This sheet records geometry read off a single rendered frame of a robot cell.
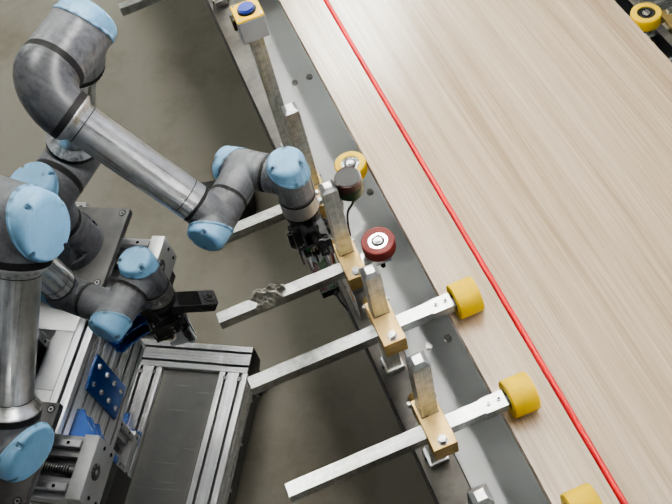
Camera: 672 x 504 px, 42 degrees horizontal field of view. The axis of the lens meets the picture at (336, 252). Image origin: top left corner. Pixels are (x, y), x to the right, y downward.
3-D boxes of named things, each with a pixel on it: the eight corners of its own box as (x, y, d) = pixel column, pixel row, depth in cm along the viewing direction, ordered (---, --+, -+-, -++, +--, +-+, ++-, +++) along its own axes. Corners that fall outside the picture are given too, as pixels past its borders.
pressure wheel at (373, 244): (374, 284, 211) (367, 258, 202) (362, 259, 216) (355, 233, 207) (404, 271, 212) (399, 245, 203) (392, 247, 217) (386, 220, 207)
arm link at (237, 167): (197, 178, 166) (248, 190, 163) (223, 134, 172) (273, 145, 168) (209, 203, 173) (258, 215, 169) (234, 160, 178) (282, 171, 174)
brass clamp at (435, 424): (433, 462, 172) (431, 453, 167) (406, 404, 179) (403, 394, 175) (462, 450, 172) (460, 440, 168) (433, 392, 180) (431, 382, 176)
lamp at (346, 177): (353, 247, 206) (338, 191, 188) (345, 229, 209) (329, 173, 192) (376, 237, 206) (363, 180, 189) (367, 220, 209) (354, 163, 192)
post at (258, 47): (286, 158, 251) (247, 40, 215) (281, 147, 254) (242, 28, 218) (301, 152, 252) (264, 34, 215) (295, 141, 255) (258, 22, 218)
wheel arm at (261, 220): (208, 253, 224) (204, 244, 221) (205, 243, 226) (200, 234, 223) (365, 190, 227) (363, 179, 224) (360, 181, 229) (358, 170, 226)
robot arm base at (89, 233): (31, 270, 200) (11, 246, 192) (53, 217, 208) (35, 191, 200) (91, 274, 197) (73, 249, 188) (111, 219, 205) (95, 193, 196)
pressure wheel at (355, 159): (365, 204, 225) (359, 176, 216) (336, 198, 228) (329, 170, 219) (375, 180, 229) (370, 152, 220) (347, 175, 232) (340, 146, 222)
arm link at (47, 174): (17, 235, 193) (-13, 198, 182) (49, 188, 200) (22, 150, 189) (61, 247, 189) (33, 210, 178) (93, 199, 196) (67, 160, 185)
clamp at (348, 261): (351, 292, 209) (348, 280, 204) (332, 250, 216) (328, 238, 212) (373, 282, 209) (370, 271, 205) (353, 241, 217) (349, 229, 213)
